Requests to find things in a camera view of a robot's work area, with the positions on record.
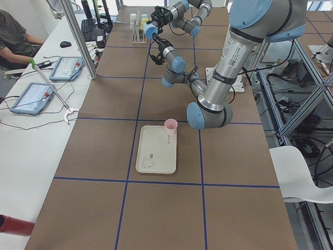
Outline red bottle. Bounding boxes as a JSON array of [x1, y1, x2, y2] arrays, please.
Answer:
[[1, 215, 35, 236]]

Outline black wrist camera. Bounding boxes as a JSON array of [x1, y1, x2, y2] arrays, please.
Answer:
[[150, 54, 165, 65]]

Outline aluminium frame post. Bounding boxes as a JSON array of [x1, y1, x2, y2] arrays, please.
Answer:
[[60, 0, 97, 80]]

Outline white wire cup rack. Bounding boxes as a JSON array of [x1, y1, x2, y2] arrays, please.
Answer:
[[131, 11, 147, 44]]

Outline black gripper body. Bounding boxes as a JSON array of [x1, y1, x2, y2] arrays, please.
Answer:
[[150, 6, 173, 27], [155, 38, 169, 54]]

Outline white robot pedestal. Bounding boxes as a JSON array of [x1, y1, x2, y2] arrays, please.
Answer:
[[205, 67, 245, 92]]

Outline pale cream plastic cup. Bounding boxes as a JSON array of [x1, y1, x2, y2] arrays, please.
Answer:
[[130, 13, 137, 29]]

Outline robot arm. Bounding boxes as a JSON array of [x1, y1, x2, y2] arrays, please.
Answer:
[[151, 1, 307, 129], [144, 1, 213, 39]]

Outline metal reacher grabber stick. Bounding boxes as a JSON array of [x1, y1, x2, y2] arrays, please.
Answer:
[[28, 58, 79, 124]]

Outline pink plastic cup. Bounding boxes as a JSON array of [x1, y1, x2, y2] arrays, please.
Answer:
[[164, 118, 178, 135]]

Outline black computer mouse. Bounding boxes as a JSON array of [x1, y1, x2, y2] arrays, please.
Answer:
[[60, 41, 72, 48]]

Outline far teach pendant tablet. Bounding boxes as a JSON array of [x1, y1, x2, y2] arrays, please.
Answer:
[[49, 57, 84, 81]]

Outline teach pendant tablet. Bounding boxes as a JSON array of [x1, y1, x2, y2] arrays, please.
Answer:
[[49, 57, 84, 81], [9, 82, 53, 115]]

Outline person in olive shirt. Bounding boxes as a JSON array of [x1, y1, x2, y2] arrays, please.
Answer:
[[1, 10, 45, 70]]

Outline black box device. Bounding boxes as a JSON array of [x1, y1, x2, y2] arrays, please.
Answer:
[[96, 35, 107, 48]]

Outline cream serving tray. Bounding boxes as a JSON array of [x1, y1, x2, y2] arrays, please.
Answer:
[[135, 125, 177, 174]]

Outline black power adapter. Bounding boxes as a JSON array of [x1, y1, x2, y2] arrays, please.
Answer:
[[35, 60, 52, 69]]

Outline near teach pendant tablet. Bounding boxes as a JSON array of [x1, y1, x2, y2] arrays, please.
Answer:
[[9, 82, 53, 115]]

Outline white plastic chair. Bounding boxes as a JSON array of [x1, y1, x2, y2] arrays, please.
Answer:
[[270, 146, 332, 204]]

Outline black keyboard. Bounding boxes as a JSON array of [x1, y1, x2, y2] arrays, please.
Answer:
[[81, 19, 96, 42]]

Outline black camera cable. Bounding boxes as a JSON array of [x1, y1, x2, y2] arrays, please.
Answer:
[[148, 37, 236, 105]]

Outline yellow plastic cup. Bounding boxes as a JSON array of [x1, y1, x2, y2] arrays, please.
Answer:
[[140, 18, 148, 30]]

